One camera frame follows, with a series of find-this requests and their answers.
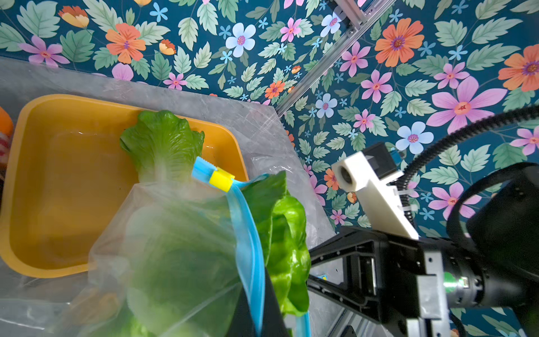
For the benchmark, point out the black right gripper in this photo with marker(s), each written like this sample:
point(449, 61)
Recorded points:
point(410, 286)

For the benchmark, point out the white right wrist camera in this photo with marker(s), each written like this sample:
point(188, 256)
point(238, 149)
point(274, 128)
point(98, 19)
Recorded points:
point(369, 174)

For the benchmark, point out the green cabbage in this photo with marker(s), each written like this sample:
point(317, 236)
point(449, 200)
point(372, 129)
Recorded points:
point(165, 265)
point(162, 147)
point(281, 222)

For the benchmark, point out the yellow plastic tray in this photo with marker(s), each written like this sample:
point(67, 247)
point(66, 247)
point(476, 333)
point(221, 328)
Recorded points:
point(66, 178)

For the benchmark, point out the clear zipper bag blue seal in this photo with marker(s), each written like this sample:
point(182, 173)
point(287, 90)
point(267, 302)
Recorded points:
point(67, 307)

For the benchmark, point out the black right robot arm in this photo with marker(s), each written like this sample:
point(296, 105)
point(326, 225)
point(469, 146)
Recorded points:
point(497, 216)

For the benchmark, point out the aluminium frame post right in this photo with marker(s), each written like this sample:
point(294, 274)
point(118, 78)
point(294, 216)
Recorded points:
point(361, 20)

